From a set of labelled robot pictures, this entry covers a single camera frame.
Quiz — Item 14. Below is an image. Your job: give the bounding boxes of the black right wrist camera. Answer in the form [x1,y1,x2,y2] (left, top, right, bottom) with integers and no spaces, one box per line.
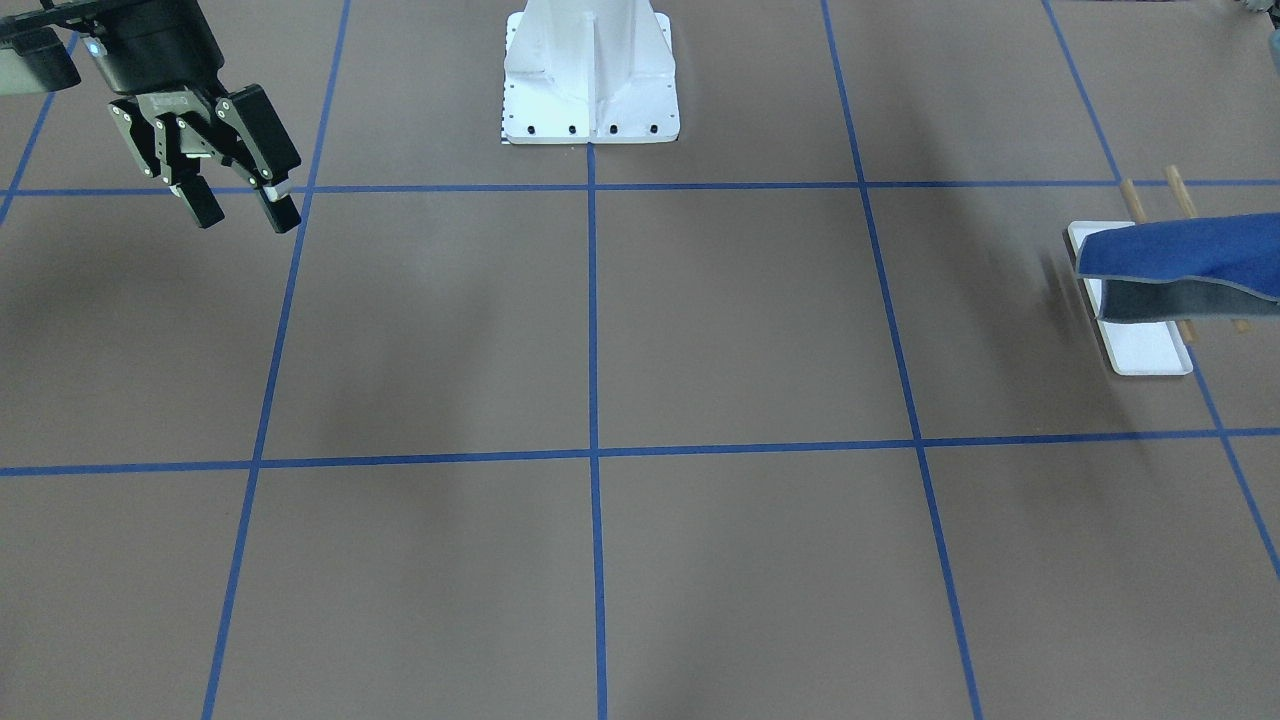
[1,27,81,96]

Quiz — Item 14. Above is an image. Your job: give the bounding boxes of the white pedestal column base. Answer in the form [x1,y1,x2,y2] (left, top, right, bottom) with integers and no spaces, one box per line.
[500,1,681,145]

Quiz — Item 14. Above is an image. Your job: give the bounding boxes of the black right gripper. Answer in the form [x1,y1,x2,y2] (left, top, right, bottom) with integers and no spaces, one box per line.
[84,1,301,234]

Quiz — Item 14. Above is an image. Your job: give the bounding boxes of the white wooden towel rack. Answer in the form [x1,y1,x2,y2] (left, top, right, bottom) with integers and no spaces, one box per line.
[1065,165,1252,377]

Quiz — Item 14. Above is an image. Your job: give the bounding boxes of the blue microfiber towel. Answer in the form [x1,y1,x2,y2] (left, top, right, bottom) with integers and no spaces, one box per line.
[1076,213,1279,319]

